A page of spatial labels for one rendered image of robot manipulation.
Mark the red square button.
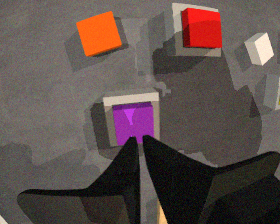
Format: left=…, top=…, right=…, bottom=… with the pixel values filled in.
left=164, top=3, right=222, bottom=57

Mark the purple button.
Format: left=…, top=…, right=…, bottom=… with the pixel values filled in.
left=103, top=87, right=160, bottom=147

